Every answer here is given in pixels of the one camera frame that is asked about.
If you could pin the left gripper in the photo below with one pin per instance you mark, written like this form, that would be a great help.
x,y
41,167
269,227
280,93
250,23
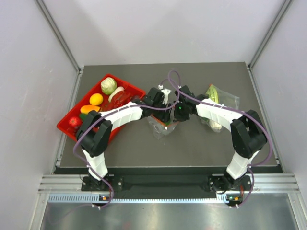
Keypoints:
x,y
164,116

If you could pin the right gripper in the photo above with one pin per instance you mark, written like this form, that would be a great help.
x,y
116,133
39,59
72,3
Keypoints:
x,y
177,117

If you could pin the clear zip bag red slider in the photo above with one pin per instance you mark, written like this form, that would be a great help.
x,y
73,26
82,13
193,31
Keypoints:
x,y
159,129

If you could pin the fake cabbage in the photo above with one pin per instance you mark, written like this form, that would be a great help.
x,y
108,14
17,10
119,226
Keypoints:
x,y
108,85

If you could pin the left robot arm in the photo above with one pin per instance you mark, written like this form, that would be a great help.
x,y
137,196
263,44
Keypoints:
x,y
95,131

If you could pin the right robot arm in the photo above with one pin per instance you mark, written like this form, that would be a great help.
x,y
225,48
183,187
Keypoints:
x,y
247,134

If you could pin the fake leek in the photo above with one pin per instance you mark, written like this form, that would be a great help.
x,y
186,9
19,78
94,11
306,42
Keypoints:
x,y
213,95

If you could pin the fake white radish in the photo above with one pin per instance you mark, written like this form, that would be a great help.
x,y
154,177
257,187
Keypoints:
x,y
117,90

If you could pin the fake lemon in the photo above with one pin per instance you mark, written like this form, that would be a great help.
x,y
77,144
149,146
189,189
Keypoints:
x,y
96,99

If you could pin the fake orange fruit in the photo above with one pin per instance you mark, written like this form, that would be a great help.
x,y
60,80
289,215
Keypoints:
x,y
88,108

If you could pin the fake red apple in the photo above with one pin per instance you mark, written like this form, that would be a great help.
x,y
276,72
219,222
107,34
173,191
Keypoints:
x,y
74,122

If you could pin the red plastic bin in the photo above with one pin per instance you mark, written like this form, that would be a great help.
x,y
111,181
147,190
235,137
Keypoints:
x,y
75,111

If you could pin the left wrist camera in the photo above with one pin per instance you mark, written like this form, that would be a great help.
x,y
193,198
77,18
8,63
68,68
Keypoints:
x,y
166,93

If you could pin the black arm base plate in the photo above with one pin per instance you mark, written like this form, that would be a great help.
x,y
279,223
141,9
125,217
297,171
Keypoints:
x,y
166,182

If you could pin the grey cable duct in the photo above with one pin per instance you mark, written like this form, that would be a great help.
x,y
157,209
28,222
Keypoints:
x,y
101,199

